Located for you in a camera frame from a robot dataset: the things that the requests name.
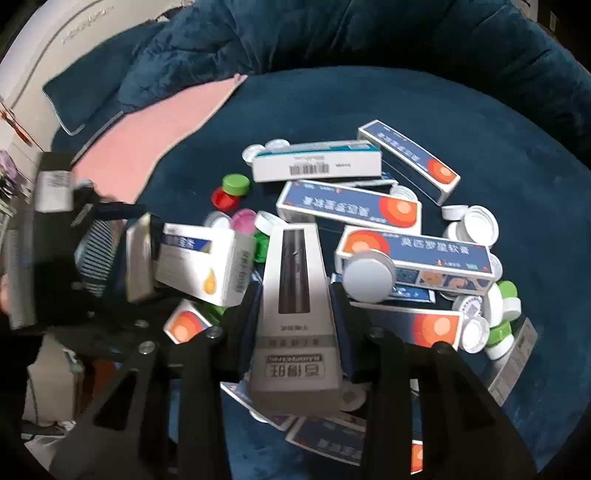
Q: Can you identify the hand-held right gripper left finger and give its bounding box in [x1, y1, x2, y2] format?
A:
[48, 281, 265, 480]

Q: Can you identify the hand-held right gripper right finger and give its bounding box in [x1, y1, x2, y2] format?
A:
[328, 281, 539, 480]

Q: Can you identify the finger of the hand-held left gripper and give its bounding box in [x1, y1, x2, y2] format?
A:
[95, 200, 161, 236]
[99, 293, 167, 324]

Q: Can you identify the grey long windowed box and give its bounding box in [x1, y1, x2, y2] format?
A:
[249, 224, 345, 416]

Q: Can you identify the white box with yellow drop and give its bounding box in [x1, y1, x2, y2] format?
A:
[154, 223, 257, 308]

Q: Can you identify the pile of blue medicine boxes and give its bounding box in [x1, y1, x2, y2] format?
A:
[164, 121, 496, 474]

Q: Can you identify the large pale round lid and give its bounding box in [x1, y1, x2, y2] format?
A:
[344, 251, 397, 304]

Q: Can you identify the pink towel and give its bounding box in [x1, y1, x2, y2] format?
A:
[71, 73, 250, 206]

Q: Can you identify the translucent green bottle cap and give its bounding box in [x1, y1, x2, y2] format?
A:
[252, 230, 271, 264]

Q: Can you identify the red bottle cap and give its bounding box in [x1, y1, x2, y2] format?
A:
[211, 187, 241, 208]

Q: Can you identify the pink bottle cap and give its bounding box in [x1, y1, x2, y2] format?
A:
[231, 209, 257, 234]

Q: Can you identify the white cardboard box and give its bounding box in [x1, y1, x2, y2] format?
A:
[25, 335, 86, 428]

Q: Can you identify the light green bottle cap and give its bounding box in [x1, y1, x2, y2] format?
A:
[222, 174, 251, 197]

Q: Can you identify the red hanging tassel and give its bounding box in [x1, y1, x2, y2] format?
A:
[0, 104, 35, 148]

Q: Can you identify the green white bottle cap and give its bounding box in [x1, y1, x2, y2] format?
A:
[485, 320, 515, 361]
[496, 280, 522, 324]

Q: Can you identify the white teal barcode box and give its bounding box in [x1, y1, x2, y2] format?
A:
[252, 140, 383, 184]

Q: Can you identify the pile of white bottle caps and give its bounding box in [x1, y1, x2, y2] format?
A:
[204, 137, 522, 414]

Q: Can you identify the dark blue bedsheet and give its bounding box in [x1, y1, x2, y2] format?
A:
[51, 68, 591, 480]

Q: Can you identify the dark blue plush quilt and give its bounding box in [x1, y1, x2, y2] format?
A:
[119, 0, 591, 144]

